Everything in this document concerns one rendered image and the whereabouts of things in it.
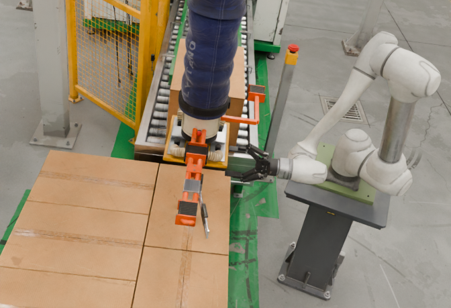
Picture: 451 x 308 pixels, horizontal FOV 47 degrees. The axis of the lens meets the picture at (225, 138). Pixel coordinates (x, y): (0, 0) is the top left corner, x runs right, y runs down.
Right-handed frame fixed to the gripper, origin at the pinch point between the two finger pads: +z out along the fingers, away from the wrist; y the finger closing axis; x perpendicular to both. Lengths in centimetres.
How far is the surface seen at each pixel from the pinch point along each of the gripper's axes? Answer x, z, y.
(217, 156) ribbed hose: 7.9, 5.3, 4.4
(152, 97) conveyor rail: 107, 48, 44
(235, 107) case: 64, -2, 15
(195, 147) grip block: 3.0, 14.9, -2.4
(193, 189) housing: -22.6, 13.3, -2.3
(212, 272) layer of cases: -20, 0, 49
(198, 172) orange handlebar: -12.2, 12.4, -2.0
